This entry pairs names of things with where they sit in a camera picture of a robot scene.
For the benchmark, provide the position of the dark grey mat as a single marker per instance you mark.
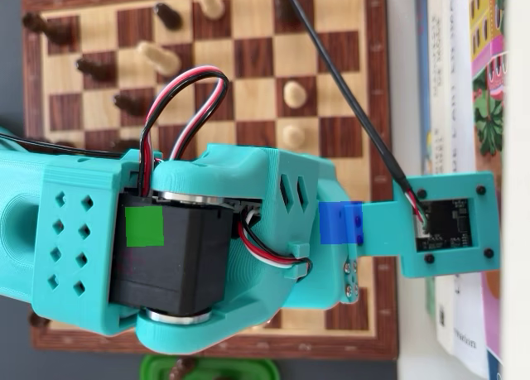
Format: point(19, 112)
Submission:
point(10, 65)

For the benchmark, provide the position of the white Gabrielle Chanel book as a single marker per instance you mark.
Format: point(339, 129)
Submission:
point(441, 65)

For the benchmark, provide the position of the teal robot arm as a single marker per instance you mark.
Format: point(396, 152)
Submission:
point(74, 231)

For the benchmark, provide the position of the wooden folding chessboard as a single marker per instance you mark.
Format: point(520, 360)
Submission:
point(256, 53)

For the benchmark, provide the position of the pink colourful illustrated book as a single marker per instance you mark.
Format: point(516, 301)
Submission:
point(488, 148)

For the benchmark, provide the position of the green plastic tray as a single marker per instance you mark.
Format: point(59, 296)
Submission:
point(248, 369)

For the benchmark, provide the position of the light wooden bishop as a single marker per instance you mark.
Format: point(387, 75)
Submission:
point(211, 3)

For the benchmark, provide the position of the light wooden queen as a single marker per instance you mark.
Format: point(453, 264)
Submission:
point(159, 58)

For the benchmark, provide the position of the dark wooden rook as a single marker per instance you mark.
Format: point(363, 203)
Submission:
point(54, 30)
point(39, 320)

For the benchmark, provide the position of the dark blue book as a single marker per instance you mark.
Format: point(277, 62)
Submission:
point(494, 367)

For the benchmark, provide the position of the blue spine illustrated book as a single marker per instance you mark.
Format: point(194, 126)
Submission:
point(422, 65)

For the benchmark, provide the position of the white art history book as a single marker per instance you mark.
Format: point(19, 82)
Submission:
point(461, 107)

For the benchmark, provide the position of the teal camera mount with circuit board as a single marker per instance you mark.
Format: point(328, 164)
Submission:
point(385, 231)

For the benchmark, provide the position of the light wooden pawn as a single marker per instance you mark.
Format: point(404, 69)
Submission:
point(294, 95)
point(293, 136)

